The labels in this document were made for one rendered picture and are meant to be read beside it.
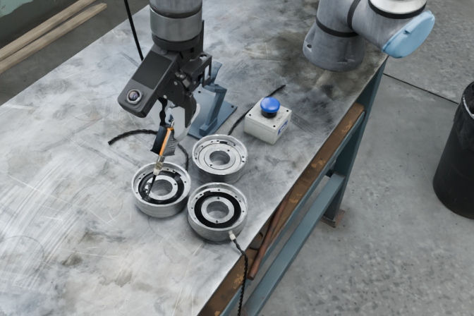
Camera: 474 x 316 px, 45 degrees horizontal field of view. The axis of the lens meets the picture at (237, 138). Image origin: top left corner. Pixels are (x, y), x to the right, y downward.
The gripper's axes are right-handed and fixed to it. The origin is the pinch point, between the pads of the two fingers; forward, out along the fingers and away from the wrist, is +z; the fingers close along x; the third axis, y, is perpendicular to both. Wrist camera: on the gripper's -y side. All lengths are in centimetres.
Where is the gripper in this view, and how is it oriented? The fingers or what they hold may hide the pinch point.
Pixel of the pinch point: (168, 134)
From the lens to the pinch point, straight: 98.2
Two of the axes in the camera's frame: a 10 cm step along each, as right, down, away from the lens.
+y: 5.0, -5.8, 6.4
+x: -8.6, -4.0, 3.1
